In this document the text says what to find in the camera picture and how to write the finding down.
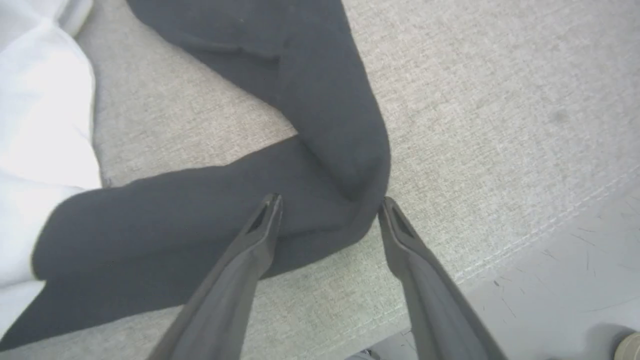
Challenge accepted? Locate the round beige floor object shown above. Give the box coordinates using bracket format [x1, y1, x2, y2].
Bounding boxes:
[614, 331, 640, 360]

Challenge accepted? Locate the grey fabric mat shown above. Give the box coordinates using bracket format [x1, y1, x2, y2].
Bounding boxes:
[0, 0, 640, 360]

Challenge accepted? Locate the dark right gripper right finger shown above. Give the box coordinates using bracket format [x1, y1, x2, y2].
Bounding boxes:
[378, 196, 509, 360]

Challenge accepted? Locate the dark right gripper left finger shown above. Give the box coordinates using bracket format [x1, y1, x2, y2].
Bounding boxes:
[147, 193, 284, 360]

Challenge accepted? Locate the white shirt with black sleeves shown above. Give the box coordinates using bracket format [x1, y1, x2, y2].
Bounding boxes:
[0, 0, 392, 352]

